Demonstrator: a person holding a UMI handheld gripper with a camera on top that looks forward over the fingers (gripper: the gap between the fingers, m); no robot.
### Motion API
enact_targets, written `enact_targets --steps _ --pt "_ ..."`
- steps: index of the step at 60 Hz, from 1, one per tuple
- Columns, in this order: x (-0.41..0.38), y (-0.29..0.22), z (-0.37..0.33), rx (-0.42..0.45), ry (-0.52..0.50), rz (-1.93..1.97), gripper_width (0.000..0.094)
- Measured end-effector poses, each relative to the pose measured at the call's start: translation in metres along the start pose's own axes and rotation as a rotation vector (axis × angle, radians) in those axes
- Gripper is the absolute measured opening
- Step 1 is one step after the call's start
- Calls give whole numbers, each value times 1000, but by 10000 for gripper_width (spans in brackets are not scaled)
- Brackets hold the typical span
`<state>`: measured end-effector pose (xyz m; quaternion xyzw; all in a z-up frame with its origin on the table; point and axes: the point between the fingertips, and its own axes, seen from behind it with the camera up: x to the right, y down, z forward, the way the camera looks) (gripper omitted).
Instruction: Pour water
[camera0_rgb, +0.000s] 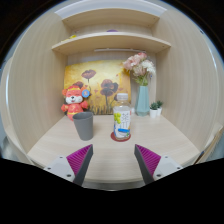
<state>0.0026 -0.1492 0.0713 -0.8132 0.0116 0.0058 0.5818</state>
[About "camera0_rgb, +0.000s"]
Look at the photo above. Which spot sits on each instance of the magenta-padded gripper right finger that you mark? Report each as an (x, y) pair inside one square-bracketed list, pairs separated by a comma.
[(155, 163)]

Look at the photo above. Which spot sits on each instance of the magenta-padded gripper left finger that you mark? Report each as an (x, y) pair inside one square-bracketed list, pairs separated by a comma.
[(71, 163)]

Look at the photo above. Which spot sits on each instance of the clear plastic drink bottle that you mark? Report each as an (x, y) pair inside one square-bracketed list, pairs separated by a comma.
[(122, 120)]

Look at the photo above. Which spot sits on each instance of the grey textured cup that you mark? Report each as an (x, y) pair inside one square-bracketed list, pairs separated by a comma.
[(83, 126)]

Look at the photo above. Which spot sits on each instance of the flat round red coaster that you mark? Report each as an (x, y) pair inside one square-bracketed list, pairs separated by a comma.
[(113, 137)]

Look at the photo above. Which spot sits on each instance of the small potted plant white pot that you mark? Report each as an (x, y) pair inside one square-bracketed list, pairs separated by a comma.
[(153, 110), (160, 106)]

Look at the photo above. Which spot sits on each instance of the red plush toy figure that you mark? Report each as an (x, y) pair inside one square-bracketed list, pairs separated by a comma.
[(74, 101)]

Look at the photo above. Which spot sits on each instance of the teal vase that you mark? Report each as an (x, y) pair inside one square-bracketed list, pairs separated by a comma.
[(142, 101)]

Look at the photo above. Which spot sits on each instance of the yellow flower painting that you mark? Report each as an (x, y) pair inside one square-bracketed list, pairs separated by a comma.
[(100, 75)]

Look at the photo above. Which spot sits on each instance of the pink and white flower bouquet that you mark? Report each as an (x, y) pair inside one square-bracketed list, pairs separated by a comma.
[(138, 66)]

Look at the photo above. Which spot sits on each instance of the light wooden shelf unit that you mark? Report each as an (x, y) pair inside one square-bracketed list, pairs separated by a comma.
[(110, 41)]

